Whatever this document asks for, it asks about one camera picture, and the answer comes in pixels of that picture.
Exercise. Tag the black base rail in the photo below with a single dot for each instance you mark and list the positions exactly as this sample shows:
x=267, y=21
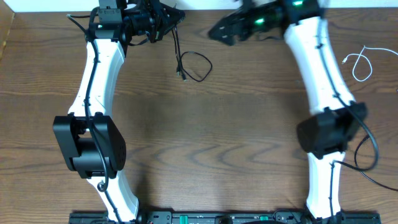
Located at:
x=281, y=216

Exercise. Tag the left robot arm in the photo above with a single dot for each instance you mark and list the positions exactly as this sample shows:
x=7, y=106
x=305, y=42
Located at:
x=88, y=138

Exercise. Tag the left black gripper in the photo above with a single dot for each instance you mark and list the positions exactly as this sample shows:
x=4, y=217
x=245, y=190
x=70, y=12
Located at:
x=160, y=15

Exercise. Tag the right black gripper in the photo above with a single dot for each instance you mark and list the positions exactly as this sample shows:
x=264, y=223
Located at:
x=241, y=17

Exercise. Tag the wooden panel at left edge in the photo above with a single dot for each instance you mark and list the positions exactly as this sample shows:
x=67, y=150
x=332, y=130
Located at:
x=6, y=20

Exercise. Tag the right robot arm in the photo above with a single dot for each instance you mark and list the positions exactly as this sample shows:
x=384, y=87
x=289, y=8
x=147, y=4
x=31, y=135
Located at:
x=334, y=113

